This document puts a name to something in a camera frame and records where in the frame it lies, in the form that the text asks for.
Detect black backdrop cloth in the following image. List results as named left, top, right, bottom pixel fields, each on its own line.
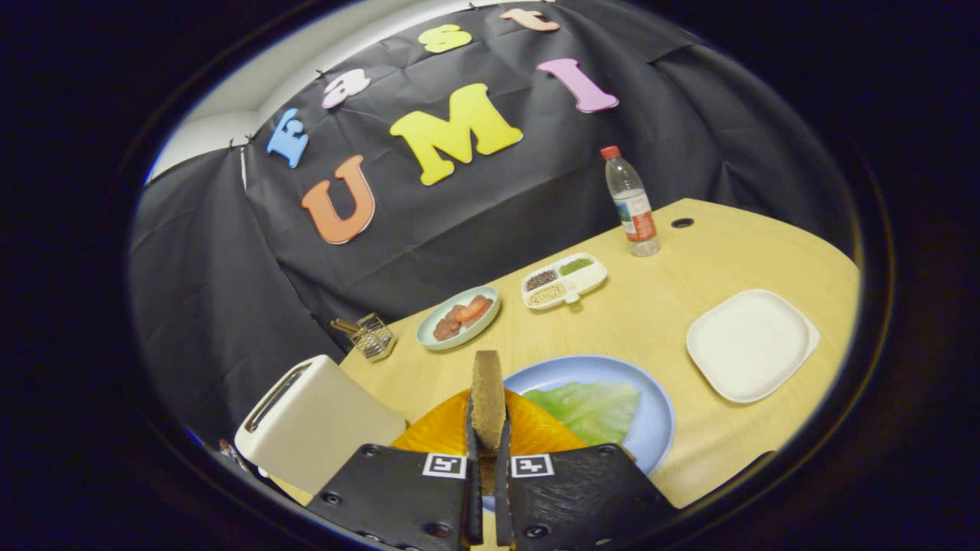
left=129, top=0, right=854, bottom=452

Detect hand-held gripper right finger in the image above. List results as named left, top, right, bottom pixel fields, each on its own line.
left=494, top=389, right=678, bottom=551

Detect green lettuce leaf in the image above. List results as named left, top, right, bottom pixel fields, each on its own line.
left=523, top=380, right=642, bottom=447

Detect white square plate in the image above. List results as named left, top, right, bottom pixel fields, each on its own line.
left=686, top=289, right=821, bottom=404

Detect round blue plate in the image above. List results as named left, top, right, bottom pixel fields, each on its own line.
left=482, top=354, right=676, bottom=512

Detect small metal wire holder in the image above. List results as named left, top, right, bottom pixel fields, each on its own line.
left=331, top=312, right=397, bottom=362

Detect brown meat pieces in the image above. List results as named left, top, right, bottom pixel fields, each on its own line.
left=433, top=305, right=464, bottom=341

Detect small pale green plate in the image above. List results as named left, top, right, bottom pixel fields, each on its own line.
left=416, top=285, right=501, bottom=351

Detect clear bottle red cap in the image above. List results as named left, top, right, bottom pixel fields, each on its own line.
left=600, top=145, right=662, bottom=257

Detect white toaster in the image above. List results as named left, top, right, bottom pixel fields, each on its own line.
left=234, top=354, right=407, bottom=495

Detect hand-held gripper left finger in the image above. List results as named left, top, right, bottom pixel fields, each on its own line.
left=306, top=389, right=485, bottom=551

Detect brown toast bread slice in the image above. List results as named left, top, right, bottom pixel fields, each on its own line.
left=470, top=350, right=508, bottom=494

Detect white divided grain tray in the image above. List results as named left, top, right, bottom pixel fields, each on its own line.
left=521, top=253, right=609, bottom=310

